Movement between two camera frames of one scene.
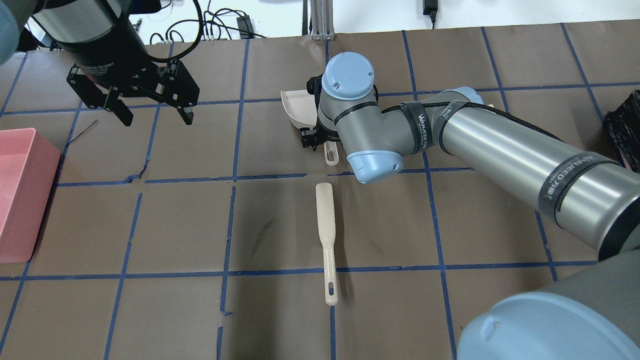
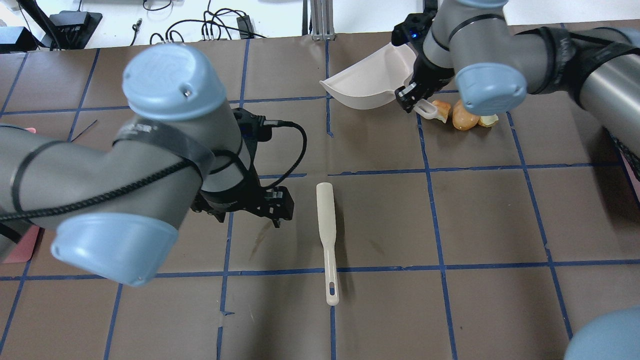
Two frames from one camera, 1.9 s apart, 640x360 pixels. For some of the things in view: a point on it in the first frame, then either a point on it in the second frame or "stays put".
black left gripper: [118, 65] to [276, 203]
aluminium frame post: [322, 18] stays put
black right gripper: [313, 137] to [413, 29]
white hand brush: [325, 201] stays put
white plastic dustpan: [302, 108] to [375, 81]
